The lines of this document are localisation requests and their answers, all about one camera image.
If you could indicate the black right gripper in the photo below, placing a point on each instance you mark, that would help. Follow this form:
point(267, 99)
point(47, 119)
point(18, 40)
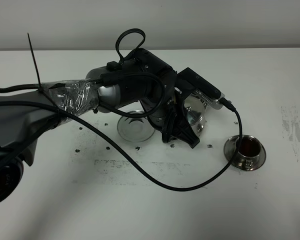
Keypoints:
point(171, 117)

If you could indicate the stainless steel teapot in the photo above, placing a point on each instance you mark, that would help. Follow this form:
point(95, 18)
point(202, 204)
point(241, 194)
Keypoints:
point(195, 113)

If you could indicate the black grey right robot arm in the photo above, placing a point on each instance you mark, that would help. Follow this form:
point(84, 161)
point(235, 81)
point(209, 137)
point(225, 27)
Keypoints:
point(27, 111)

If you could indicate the steel teapot saucer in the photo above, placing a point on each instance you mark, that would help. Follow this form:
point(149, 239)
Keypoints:
point(134, 130)

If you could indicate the near steel saucer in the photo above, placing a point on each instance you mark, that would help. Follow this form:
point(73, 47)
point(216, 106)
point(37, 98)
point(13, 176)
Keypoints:
point(229, 149)

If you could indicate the near steel teacup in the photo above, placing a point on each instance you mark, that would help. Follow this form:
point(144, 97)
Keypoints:
point(248, 152)

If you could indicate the black zip tie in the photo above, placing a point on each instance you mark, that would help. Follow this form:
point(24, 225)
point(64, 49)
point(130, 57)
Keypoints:
point(37, 72)

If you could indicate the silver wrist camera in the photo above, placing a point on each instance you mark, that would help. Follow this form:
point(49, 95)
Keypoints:
point(209, 99)

